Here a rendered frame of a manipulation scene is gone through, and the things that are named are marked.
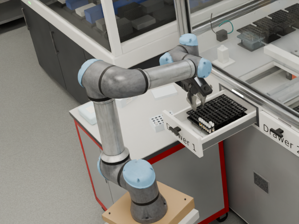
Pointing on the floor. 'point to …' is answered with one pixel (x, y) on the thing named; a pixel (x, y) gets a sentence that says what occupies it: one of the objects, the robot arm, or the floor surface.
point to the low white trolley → (159, 156)
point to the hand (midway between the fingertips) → (199, 107)
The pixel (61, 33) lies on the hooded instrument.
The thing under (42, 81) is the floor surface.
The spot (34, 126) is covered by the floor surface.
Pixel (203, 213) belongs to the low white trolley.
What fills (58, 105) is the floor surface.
